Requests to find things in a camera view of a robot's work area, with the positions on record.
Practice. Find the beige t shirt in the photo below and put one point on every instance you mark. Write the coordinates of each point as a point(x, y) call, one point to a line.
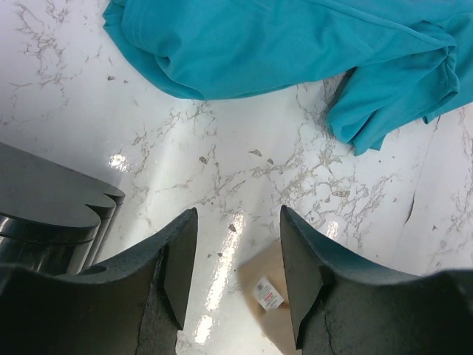
point(263, 284)

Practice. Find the teal t shirt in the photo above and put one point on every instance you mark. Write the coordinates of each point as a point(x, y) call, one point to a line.
point(407, 60)

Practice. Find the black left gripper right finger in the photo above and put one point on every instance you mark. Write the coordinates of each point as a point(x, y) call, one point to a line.
point(343, 303)

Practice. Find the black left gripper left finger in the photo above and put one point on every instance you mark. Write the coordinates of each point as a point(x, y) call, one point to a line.
point(132, 303)

